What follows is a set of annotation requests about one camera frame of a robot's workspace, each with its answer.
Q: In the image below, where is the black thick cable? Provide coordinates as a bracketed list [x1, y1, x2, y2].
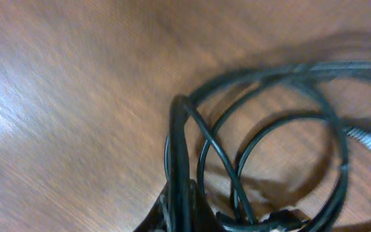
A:
[164, 61, 371, 232]

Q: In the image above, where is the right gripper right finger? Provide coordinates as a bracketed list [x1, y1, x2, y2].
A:
[189, 180, 225, 232]

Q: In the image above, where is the black micro USB cable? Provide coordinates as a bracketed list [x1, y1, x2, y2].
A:
[214, 109, 331, 232]

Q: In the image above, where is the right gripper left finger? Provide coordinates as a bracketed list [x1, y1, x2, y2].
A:
[134, 182, 172, 232]

